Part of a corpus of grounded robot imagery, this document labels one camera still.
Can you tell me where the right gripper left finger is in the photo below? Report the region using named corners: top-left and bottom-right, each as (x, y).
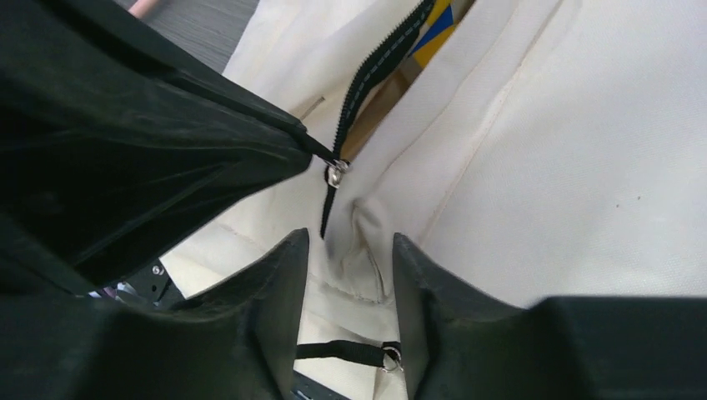
top-left (83, 228), bottom-right (309, 399)

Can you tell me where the yellow eraser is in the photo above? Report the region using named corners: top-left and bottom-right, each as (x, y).
top-left (410, 0), bottom-right (458, 69)

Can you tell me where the blue eraser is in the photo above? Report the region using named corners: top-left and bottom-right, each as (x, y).
top-left (410, 1), bottom-right (454, 53)

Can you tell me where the pink music stand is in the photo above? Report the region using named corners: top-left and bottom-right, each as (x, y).
top-left (128, 0), bottom-right (167, 20)

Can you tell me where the cream canvas backpack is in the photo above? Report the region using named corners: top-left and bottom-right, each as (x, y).
top-left (162, 1), bottom-right (706, 399)

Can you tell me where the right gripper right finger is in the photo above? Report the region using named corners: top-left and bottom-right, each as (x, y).
top-left (392, 233), bottom-right (553, 399)

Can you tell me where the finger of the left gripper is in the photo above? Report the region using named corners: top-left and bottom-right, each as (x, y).
top-left (1, 1), bottom-right (335, 293)

